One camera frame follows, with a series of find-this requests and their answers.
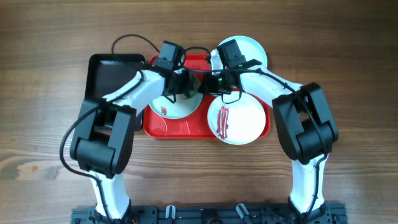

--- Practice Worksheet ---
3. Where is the red plastic tray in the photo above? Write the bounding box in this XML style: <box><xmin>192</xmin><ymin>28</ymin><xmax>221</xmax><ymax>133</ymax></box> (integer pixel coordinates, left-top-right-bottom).
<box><xmin>143</xmin><ymin>53</ymin><xmax>271</xmax><ymax>139</ymax></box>

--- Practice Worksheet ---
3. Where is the light blue plate top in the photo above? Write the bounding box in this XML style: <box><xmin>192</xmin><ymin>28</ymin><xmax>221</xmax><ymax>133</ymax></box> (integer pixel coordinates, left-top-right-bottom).
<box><xmin>210</xmin><ymin>35</ymin><xmax>268</xmax><ymax>70</ymax></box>

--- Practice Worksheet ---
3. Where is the black plastic tray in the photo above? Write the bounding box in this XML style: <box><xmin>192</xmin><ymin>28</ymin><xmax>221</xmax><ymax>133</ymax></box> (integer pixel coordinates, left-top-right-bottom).
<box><xmin>84</xmin><ymin>54</ymin><xmax>146</xmax><ymax>131</ymax></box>

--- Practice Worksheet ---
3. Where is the white plate with stain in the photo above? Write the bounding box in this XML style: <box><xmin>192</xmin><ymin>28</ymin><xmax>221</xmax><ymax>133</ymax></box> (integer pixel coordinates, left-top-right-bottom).
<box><xmin>207</xmin><ymin>91</ymin><xmax>267</xmax><ymax>145</ymax></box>

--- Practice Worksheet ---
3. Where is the left black cable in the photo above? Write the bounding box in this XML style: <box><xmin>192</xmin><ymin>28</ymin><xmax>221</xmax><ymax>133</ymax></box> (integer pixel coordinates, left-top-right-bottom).
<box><xmin>58</xmin><ymin>34</ymin><xmax>187</xmax><ymax>224</ymax></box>

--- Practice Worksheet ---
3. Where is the light blue plate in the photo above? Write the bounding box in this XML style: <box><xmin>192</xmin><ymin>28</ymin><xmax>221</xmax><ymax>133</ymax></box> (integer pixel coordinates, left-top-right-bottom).
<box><xmin>210</xmin><ymin>35</ymin><xmax>268</xmax><ymax>70</ymax></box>
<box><xmin>149</xmin><ymin>73</ymin><xmax>203</xmax><ymax>119</ymax></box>

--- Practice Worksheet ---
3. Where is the green yellow sponge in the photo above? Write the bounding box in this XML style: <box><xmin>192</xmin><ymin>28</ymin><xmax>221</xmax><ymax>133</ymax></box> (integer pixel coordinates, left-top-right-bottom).
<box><xmin>183</xmin><ymin>90</ymin><xmax>196</xmax><ymax>99</ymax></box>

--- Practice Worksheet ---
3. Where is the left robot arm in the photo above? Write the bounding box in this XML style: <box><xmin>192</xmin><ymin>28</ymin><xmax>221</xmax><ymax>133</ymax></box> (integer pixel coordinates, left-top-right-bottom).
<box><xmin>67</xmin><ymin>61</ymin><xmax>200</xmax><ymax>223</ymax></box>

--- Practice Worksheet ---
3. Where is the right black cable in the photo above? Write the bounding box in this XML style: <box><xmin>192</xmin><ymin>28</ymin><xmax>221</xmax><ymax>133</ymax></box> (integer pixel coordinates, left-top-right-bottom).
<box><xmin>180</xmin><ymin>46</ymin><xmax>329</xmax><ymax>218</ymax></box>

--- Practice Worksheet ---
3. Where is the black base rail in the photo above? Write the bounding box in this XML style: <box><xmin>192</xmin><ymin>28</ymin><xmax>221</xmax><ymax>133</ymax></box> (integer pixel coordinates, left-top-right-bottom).
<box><xmin>70</xmin><ymin>202</ymin><xmax>348</xmax><ymax>224</ymax></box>

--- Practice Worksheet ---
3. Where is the black cable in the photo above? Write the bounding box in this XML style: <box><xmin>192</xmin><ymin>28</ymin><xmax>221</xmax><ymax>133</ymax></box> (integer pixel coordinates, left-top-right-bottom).
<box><xmin>180</xmin><ymin>46</ymin><xmax>329</xmax><ymax>218</ymax></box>
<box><xmin>58</xmin><ymin>34</ymin><xmax>187</xmax><ymax>224</ymax></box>

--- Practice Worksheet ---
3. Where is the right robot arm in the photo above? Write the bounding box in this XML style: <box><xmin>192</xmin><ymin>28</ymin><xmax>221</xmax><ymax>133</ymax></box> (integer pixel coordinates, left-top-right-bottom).
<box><xmin>199</xmin><ymin>60</ymin><xmax>338</xmax><ymax>223</ymax></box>

